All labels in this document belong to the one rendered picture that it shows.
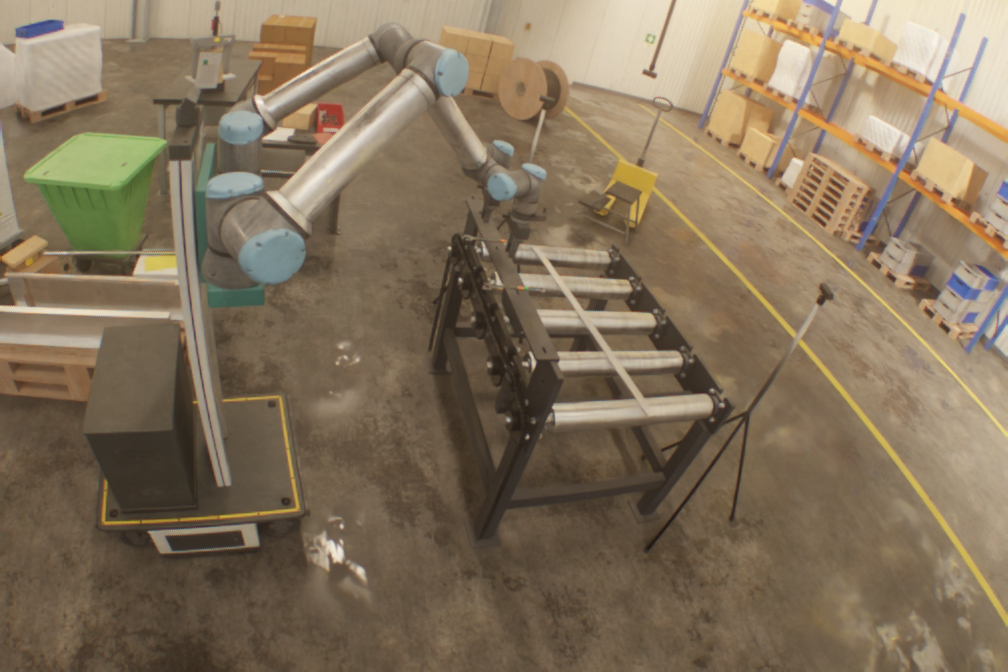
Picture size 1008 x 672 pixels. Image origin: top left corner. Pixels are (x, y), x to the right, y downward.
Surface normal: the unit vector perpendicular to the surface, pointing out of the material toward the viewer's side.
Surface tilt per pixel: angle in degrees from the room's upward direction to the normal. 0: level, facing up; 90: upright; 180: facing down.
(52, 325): 90
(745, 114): 90
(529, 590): 0
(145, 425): 0
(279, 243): 93
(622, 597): 0
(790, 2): 90
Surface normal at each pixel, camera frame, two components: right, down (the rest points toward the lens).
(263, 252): 0.65, 0.59
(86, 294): 0.25, 0.59
